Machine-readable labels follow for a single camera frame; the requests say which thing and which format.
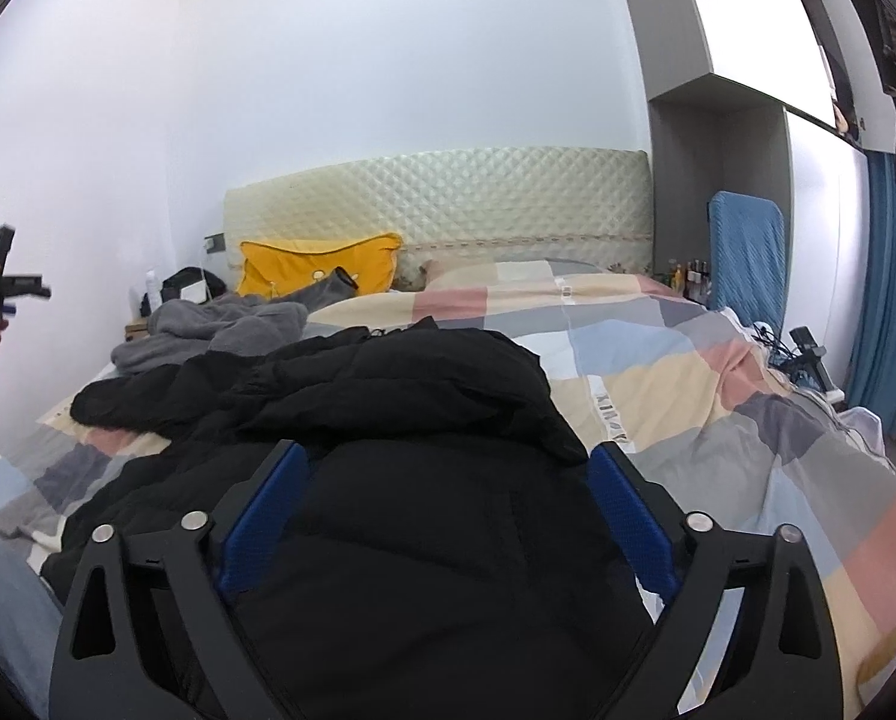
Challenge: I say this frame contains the grey white built-in wardrobe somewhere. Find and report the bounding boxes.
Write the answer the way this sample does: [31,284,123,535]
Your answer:
[609,0,896,391]

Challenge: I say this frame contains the grey fleece robe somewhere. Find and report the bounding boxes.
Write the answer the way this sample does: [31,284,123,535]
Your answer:
[110,268,362,376]

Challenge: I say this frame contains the black puffer jacket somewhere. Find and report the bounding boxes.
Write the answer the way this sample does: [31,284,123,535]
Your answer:
[38,317,663,720]

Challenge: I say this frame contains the blue covered chair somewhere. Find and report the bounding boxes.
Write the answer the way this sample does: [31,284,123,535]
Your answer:
[706,191,788,331]

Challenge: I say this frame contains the checkered pillow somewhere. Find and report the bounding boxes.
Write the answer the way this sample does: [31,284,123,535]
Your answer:
[398,259,494,293]

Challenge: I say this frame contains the black device on stand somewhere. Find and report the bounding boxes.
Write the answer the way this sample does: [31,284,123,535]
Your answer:
[781,326,843,398]

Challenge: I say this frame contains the yellow pillow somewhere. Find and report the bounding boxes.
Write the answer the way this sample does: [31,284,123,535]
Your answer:
[235,232,404,299]

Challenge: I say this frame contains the cream quilted headboard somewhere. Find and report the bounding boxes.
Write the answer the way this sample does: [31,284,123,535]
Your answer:
[221,148,655,293]

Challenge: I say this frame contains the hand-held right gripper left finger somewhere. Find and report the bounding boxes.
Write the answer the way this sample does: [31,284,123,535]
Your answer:
[49,441,314,720]

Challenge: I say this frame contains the blue curtain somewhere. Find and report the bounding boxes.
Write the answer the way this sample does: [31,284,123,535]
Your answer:
[845,150,896,432]

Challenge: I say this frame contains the row of small bottles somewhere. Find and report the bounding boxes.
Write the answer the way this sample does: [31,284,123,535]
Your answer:
[665,259,713,302]

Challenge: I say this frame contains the checkered pastel duvet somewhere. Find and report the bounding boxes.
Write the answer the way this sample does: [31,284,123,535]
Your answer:
[0,259,896,720]

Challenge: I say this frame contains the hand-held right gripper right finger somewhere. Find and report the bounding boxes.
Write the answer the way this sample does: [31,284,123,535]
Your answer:
[586,441,846,720]

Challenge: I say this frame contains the black bag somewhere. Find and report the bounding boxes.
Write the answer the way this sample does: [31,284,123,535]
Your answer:
[161,267,227,308]

